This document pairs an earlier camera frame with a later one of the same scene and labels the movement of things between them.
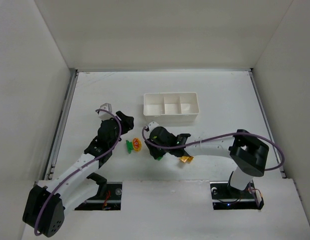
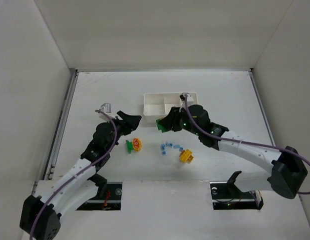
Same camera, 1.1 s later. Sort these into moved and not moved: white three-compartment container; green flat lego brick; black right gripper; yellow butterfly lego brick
Moved: black right gripper
Not moved: yellow butterfly lego brick; white three-compartment container; green flat lego brick
